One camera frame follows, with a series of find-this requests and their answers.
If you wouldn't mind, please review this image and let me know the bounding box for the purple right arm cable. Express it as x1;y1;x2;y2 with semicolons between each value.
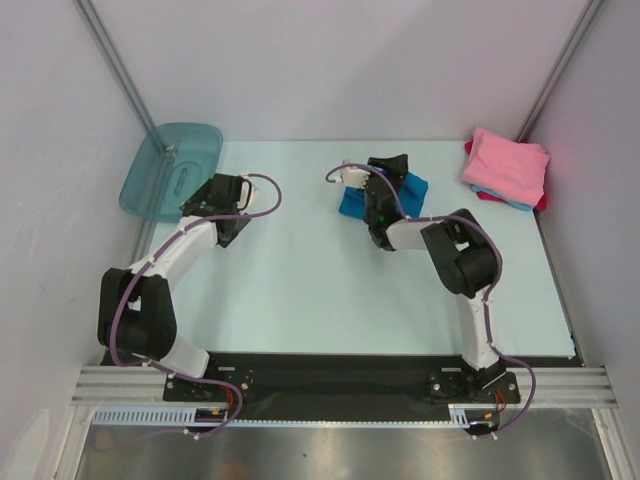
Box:
324;163;538;441

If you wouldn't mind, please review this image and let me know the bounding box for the left aluminium frame post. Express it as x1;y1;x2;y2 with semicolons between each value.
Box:
72;0;155;133

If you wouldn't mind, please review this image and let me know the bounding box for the teal translucent plastic bin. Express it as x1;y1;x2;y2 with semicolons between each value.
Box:
119;122;223;223

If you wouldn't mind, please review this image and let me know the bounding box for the right aluminium frame post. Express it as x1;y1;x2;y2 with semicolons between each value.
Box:
515;0;607;142

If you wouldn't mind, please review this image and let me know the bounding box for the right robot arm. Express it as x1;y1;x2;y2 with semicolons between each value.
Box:
363;154;501;401

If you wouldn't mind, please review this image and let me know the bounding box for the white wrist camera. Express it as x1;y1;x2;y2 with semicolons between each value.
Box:
236;174;259;212
335;160;371;190

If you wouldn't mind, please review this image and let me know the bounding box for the aluminium frame post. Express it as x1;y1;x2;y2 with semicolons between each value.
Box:
72;0;155;133
515;0;607;142

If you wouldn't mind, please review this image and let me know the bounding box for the pink folded t-shirt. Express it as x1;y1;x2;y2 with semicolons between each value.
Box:
460;125;552;206

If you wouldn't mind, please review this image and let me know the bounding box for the white slotted cable duct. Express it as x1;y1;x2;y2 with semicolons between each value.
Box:
92;406;492;429

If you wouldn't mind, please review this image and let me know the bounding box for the light blue folded t-shirt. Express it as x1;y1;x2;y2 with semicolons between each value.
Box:
471;185;534;211

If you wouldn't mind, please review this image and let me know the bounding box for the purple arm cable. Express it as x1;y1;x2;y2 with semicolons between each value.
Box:
108;172;283;441
324;163;538;441

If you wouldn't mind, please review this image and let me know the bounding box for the aluminium front rail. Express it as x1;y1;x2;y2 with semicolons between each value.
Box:
71;366;618;409

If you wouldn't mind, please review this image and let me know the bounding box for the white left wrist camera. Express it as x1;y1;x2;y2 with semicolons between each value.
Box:
236;174;259;212

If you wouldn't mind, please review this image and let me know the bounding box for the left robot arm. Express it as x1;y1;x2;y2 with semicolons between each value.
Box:
97;174;255;400

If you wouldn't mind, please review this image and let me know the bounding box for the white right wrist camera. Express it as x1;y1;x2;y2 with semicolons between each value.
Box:
335;160;371;190

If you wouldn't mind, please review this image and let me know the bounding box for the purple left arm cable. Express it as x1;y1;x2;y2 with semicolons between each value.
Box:
108;172;283;441

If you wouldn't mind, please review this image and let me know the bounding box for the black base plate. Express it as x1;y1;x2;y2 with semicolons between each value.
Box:
159;353;582;423

